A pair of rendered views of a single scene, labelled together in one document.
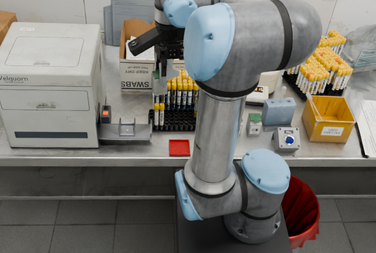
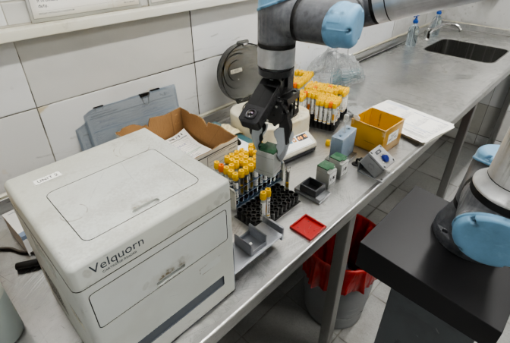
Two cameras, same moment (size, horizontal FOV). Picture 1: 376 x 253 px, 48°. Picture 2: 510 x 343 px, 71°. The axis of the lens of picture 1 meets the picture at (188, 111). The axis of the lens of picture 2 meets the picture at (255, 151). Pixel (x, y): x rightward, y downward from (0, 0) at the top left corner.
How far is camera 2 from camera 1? 0.84 m
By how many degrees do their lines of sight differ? 33
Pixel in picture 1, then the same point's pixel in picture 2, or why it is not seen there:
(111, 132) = (237, 259)
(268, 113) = (342, 148)
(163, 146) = (293, 237)
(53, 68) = (172, 200)
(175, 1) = (350, 8)
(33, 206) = not seen: outside the picture
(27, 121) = (143, 319)
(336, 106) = (368, 119)
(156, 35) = (275, 90)
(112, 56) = not seen: hidden behind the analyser
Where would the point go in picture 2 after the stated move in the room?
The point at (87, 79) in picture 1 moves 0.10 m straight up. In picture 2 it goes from (225, 190) to (223, 140)
